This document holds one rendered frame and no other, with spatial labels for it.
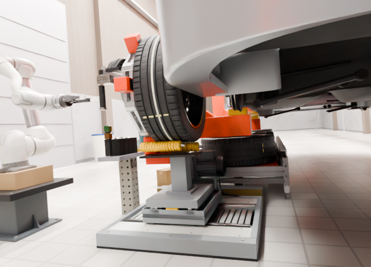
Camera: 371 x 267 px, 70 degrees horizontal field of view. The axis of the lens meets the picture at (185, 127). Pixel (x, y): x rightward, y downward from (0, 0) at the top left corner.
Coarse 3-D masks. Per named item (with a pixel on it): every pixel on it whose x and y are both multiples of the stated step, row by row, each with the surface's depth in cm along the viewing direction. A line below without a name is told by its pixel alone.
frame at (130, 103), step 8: (128, 56) 149; (128, 64) 142; (128, 72) 142; (128, 96) 143; (128, 104) 142; (128, 112) 144; (136, 112) 143; (136, 120) 150; (136, 128) 153; (144, 128) 152
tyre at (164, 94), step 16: (144, 48) 139; (160, 48) 134; (144, 64) 133; (160, 64) 130; (144, 80) 132; (160, 80) 129; (144, 96) 133; (160, 96) 130; (176, 96) 129; (144, 112) 136; (160, 112) 134; (176, 112) 131; (160, 128) 141; (176, 128) 138; (192, 128) 150
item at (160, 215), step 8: (216, 192) 184; (208, 200) 165; (216, 200) 169; (144, 208) 150; (152, 208) 149; (160, 208) 148; (168, 208) 144; (176, 208) 142; (200, 208) 150; (208, 208) 147; (144, 216) 148; (152, 216) 147; (160, 216) 145; (168, 216) 144; (176, 216) 142; (184, 216) 141; (192, 216) 139; (200, 216) 138; (208, 216) 146; (184, 224) 141; (192, 224) 140; (200, 224) 138
